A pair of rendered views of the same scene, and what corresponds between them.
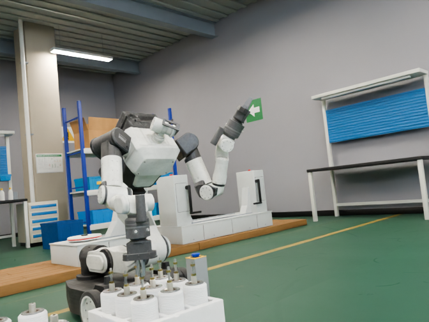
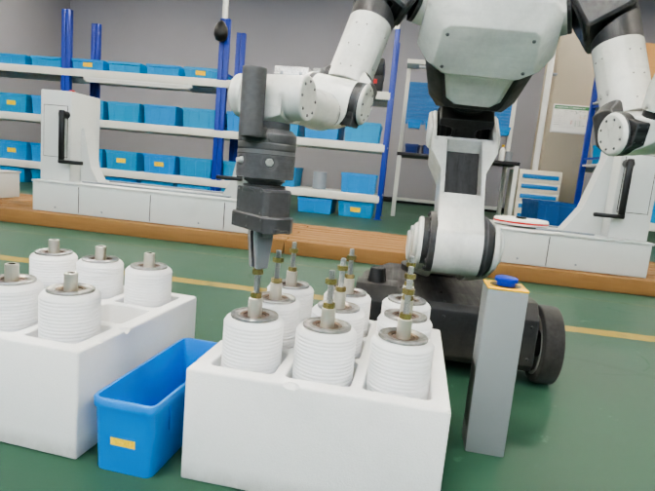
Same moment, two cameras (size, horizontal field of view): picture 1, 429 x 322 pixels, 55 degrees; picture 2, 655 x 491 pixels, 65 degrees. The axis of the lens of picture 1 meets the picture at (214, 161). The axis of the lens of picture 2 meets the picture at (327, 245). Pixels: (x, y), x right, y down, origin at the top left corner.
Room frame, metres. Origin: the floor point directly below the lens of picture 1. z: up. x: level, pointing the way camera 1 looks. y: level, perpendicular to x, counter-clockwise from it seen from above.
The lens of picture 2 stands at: (1.11, -0.38, 0.49)
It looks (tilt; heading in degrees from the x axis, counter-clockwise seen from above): 9 degrees down; 51
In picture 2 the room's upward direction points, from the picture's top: 5 degrees clockwise
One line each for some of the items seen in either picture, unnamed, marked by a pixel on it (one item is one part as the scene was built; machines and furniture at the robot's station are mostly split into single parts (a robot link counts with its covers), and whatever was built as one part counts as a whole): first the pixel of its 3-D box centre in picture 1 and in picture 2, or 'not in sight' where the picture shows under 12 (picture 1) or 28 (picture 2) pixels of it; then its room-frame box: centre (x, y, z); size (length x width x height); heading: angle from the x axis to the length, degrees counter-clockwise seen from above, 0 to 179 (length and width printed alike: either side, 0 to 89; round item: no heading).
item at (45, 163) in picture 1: (49, 163); (571, 119); (7.52, 3.00, 1.38); 0.49 x 0.01 x 0.35; 134
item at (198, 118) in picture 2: not in sight; (206, 120); (3.63, 5.21, 0.90); 0.50 x 0.38 x 0.21; 46
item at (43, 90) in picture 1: (41, 132); (572, 72); (7.72, 3.20, 2.00); 0.56 x 0.56 x 4.00; 44
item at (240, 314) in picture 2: (143, 298); (254, 315); (1.52, 0.30, 0.25); 0.08 x 0.08 x 0.01
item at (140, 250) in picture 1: (138, 242); (262, 190); (1.52, 0.30, 0.45); 0.13 x 0.10 x 0.12; 92
